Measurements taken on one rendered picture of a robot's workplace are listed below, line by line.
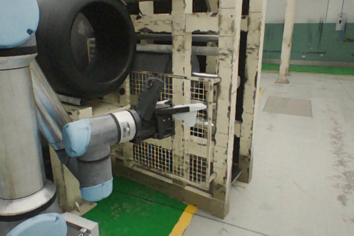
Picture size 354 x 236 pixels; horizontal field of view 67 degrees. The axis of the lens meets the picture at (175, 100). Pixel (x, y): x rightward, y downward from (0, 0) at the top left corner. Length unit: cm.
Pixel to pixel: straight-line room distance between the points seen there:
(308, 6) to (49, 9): 957
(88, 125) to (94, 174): 11
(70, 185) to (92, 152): 146
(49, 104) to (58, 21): 71
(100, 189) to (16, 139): 22
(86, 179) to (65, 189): 140
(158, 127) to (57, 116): 24
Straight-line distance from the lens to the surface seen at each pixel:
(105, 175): 65
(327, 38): 1036
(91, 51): 208
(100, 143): 61
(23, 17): 49
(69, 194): 209
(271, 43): 1037
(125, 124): 63
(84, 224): 97
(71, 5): 138
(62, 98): 157
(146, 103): 67
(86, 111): 148
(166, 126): 70
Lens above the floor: 128
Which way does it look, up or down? 15 degrees down
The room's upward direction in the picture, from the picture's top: straight up
